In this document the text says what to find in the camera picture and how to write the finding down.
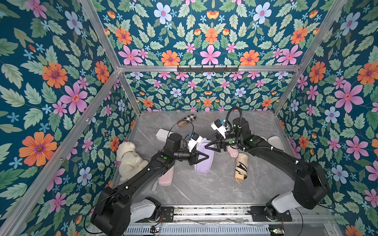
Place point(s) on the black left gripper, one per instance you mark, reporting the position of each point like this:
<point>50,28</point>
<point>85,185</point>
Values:
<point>192,156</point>

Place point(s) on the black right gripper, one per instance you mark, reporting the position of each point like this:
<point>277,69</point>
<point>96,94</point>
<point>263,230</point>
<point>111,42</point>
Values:
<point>221,143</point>

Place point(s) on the pink umbrella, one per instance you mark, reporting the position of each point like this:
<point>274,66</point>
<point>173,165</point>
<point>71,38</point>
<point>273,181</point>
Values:
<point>234,153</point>

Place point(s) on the grey case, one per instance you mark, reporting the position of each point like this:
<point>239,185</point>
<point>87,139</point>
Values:
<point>204,166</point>

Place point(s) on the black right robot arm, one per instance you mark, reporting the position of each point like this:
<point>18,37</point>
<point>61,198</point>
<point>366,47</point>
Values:
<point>310,184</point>

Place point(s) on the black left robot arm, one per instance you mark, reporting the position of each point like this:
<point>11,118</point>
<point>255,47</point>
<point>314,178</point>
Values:
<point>116,209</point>

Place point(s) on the beige black striped umbrella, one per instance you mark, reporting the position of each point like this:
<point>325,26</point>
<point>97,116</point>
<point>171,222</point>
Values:
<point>241,168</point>

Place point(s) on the closed white umbrella case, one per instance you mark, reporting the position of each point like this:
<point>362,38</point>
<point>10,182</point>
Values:
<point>163,134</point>

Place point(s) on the cream plush teddy bear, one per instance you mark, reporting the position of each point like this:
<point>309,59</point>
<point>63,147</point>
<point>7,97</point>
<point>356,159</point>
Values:
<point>130,162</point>

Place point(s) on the white ventilation grille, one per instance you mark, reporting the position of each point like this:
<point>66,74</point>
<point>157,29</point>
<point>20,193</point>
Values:
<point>198,230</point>

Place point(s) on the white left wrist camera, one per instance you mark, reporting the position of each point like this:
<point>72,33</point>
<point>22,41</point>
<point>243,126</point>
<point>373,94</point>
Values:
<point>194,140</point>

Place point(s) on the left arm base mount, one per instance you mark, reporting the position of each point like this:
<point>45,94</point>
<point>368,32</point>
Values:
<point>151,210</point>

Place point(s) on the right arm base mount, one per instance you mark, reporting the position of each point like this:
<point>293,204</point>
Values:
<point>275,209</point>

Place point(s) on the metal hook rail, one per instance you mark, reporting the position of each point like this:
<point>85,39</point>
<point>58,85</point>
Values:
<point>202,68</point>

